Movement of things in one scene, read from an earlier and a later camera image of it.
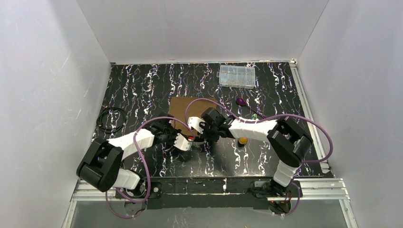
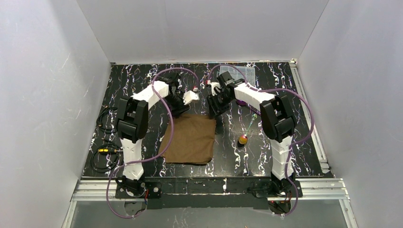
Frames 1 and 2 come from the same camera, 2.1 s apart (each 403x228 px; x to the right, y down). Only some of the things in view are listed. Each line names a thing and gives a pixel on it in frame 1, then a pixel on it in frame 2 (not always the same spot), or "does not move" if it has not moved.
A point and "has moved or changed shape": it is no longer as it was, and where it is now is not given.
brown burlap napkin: x=182 y=108 has moved or changed shape
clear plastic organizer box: x=236 y=76 does not move
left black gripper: x=176 y=134 -> x=179 y=107
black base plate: x=213 y=193 does not move
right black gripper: x=205 y=131 -> x=215 y=106
